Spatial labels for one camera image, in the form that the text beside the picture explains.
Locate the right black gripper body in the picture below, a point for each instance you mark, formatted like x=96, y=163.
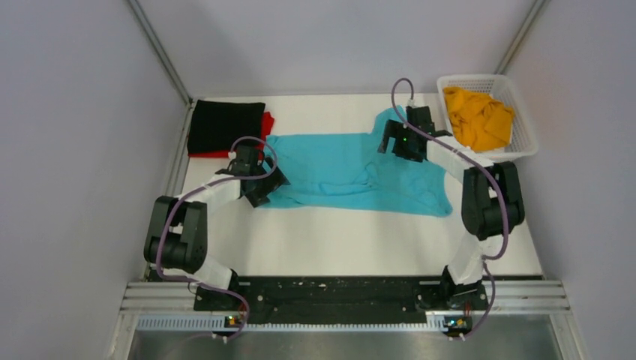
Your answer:
x=403, y=145

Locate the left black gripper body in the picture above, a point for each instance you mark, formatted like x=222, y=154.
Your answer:
x=261, y=185

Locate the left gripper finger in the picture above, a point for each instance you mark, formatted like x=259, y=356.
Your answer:
x=278, y=179
x=257, y=199

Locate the turquoise t shirt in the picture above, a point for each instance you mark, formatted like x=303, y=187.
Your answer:
x=345, y=171

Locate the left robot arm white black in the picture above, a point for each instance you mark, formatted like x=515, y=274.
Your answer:
x=177, y=241

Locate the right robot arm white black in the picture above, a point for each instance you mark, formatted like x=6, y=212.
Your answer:
x=491, y=203

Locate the folded red t shirt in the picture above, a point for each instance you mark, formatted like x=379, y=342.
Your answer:
x=267, y=124

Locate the folded black t shirt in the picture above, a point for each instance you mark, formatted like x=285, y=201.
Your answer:
x=215, y=126

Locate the orange t shirt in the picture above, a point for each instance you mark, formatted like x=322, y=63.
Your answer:
x=477, y=120

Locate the white plastic basket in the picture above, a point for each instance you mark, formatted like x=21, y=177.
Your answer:
x=523, y=142

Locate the aluminium front rail frame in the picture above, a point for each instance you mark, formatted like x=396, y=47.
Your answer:
x=531, y=319

